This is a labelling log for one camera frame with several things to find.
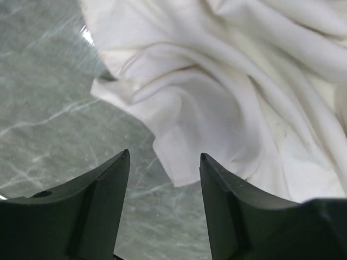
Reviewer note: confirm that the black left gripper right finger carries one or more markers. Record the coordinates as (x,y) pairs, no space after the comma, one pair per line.
(245,222)

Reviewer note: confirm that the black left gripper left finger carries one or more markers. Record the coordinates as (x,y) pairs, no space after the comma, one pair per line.
(78,219)

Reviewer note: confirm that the white t shirt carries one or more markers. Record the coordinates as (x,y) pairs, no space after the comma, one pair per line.
(258,85)

